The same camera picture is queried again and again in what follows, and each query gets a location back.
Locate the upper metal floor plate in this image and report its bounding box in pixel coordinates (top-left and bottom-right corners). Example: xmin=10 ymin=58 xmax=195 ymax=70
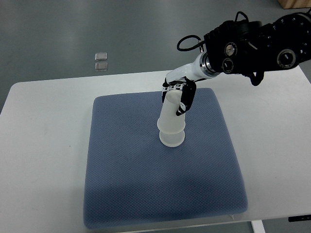
xmin=95 ymin=52 xmax=107 ymax=61

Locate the white table leg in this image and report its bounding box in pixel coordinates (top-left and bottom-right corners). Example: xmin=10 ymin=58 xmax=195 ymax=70
xmin=251 ymin=220 xmax=265 ymax=233

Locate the wooden box corner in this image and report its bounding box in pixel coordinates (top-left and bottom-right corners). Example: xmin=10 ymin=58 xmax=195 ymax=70
xmin=277 ymin=0 xmax=311 ymax=9

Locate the white paper cup on mat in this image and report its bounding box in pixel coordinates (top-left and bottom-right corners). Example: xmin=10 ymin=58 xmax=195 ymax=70
xmin=159 ymin=131 xmax=185 ymax=147

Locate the black table control panel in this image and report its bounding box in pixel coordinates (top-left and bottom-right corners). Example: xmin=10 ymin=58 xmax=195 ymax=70
xmin=288 ymin=215 xmax=311 ymax=222

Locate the white paper cup carried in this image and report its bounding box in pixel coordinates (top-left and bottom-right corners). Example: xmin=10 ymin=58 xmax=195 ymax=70
xmin=157 ymin=90 xmax=186 ymax=134

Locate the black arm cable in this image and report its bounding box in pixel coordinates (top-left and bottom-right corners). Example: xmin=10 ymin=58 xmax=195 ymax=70
xmin=176 ymin=35 xmax=205 ymax=53

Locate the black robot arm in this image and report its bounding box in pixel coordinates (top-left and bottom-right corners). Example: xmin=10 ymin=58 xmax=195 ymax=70
xmin=162 ymin=12 xmax=311 ymax=116

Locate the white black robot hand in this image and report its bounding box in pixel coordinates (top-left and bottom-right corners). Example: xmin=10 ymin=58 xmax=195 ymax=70
xmin=161 ymin=52 xmax=219 ymax=116

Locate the blue textured cushion mat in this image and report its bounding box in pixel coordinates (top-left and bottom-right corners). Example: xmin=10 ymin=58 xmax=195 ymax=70
xmin=84 ymin=88 xmax=248 ymax=229

